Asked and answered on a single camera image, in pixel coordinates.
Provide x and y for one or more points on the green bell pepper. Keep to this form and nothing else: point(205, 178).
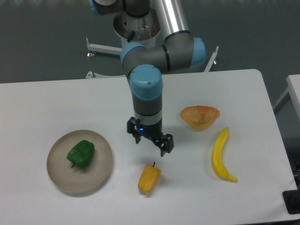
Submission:
point(81, 154)

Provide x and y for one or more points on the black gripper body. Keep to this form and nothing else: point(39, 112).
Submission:
point(152, 132)

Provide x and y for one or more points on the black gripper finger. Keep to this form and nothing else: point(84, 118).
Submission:
point(133, 128)
point(164, 142)

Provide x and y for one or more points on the yellow banana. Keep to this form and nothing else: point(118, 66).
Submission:
point(216, 156)

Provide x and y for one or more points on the black box at table edge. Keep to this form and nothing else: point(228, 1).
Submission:
point(292, 201)

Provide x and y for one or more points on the yellow bell pepper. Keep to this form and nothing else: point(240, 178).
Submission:
point(149, 178)

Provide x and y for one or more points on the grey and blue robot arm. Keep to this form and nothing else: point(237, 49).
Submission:
point(146, 84)

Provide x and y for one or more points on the orange pastry bread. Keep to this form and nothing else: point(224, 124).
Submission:
point(200, 117)

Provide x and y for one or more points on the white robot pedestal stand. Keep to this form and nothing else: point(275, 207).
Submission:
point(158, 37)

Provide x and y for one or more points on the beige round plate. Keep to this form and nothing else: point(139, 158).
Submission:
point(68, 176)

